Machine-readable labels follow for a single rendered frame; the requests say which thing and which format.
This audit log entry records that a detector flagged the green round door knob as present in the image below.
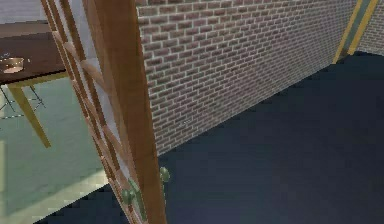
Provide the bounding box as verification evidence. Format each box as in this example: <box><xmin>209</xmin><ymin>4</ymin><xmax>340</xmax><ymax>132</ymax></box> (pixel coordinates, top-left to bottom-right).
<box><xmin>159</xmin><ymin>166</ymin><xmax>171</xmax><ymax>201</ymax></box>
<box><xmin>121</xmin><ymin>178</ymin><xmax>145</xmax><ymax>221</ymax></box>

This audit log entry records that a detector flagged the brown wooden glazed door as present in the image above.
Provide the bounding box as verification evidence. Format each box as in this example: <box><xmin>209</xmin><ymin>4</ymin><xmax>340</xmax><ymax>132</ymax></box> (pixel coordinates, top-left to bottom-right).
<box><xmin>40</xmin><ymin>0</ymin><xmax>168</xmax><ymax>224</ymax></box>

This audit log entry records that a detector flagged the dark brown wooden table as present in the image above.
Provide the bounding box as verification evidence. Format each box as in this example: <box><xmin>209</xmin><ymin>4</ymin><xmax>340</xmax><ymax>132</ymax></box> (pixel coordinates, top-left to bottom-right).
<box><xmin>0</xmin><ymin>31</ymin><xmax>70</xmax><ymax>149</ymax></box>

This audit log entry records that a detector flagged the round golden bowl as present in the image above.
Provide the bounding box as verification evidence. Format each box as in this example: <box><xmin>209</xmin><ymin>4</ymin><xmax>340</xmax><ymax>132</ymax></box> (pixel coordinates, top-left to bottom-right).
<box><xmin>0</xmin><ymin>56</ymin><xmax>26</xmax><ymax>75</ymax></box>

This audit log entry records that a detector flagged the black wire chair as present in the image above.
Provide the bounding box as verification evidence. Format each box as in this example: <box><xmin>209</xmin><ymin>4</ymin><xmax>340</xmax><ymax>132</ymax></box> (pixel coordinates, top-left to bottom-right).
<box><xmin>0</xmin><ymin>84</ymin><xmax>47</xmax><ymax>120</ymax></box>

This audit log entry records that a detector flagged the yellow door frame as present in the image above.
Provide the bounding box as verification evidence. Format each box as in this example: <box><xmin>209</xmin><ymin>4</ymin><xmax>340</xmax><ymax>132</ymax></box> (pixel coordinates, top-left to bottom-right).
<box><xmin>332</xmin><ymin>0</ymin><xmax>380</xmax><ymax>65</ymax></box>

